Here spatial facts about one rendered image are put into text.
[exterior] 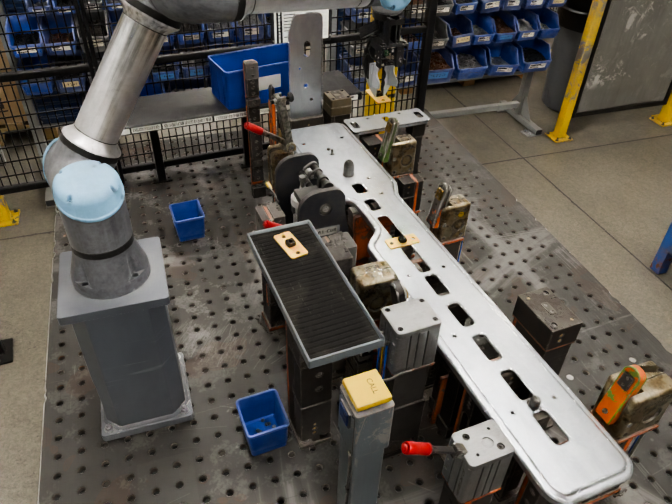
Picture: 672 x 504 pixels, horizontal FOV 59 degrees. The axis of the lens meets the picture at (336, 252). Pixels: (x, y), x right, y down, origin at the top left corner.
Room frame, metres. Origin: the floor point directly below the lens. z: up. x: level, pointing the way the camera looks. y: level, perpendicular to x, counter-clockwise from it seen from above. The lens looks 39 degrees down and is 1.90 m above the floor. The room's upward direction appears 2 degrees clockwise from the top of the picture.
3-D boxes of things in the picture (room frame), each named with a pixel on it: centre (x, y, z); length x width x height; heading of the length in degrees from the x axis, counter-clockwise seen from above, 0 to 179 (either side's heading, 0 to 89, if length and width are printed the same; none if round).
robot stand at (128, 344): (0.90, 0.45, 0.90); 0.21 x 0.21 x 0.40; 20
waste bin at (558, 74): (4.27, -1.74, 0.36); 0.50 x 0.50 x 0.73
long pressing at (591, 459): (1.15, -0.18, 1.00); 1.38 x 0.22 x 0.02; 24
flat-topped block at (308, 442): (0.82, 0.05, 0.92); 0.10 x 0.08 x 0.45; 24
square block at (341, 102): (1.90, 0.01, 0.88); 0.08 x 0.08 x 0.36; 24
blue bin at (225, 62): (1.95, 0.29, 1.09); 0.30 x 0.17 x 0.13; 121
